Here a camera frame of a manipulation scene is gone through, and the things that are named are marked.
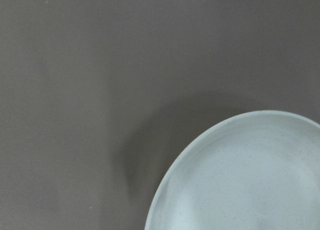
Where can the round pale plate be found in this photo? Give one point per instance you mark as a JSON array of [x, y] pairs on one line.
[[257, 170]]

